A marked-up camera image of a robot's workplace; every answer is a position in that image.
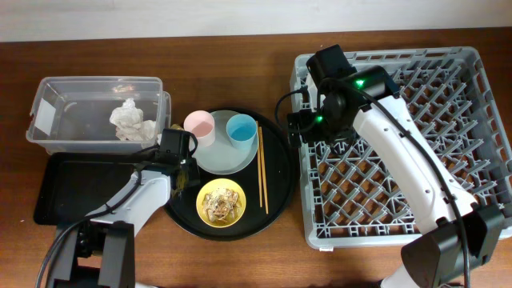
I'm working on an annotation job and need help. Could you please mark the yellow bowl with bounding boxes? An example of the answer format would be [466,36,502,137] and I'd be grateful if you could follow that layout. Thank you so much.
[196,178,246,229]

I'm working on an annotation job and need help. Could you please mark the pink plastic cup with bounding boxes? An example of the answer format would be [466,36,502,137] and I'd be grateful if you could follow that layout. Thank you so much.
[184,110,215,147]

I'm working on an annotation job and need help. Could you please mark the wooden chopstick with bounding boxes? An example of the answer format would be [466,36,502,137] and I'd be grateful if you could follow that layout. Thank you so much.
[256,121,263,208]
[259,127,269,214]

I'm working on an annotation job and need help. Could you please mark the blue plastic cup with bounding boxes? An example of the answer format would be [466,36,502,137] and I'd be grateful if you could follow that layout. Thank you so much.
[226,114,257,150]

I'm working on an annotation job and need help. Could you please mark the white napkin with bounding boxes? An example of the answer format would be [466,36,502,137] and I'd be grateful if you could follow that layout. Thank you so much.
[110,98,156,142]

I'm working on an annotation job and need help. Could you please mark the gold snack wrapper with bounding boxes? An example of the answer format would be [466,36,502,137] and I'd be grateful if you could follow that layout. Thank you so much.
[170,124,184,130]

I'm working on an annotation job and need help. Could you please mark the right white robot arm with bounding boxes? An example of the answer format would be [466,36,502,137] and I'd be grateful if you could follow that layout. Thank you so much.
[289,66,505,287]

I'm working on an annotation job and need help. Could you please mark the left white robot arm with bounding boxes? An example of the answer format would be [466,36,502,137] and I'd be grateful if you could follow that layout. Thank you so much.
[35,158,200,287]

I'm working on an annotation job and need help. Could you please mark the grey dishwasher rack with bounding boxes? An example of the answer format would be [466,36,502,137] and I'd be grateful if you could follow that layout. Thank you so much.
[298,47,511,250]

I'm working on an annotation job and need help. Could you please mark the clear plastic waste bin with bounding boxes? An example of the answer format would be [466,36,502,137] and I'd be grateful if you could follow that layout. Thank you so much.
[26,76,171,154]

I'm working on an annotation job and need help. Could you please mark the light grey plate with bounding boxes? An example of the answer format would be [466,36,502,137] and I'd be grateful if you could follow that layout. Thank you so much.
[194,110,258,175]

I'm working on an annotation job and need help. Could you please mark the food scraps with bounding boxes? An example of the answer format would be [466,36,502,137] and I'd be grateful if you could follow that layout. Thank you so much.
[202,188,242,225]

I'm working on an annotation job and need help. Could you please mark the round black serving tray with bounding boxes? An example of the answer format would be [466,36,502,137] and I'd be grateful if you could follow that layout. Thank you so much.
[164,108,298,242]

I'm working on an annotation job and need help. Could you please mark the black rectangular tray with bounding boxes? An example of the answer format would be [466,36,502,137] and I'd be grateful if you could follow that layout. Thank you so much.
[34,153,142,226]

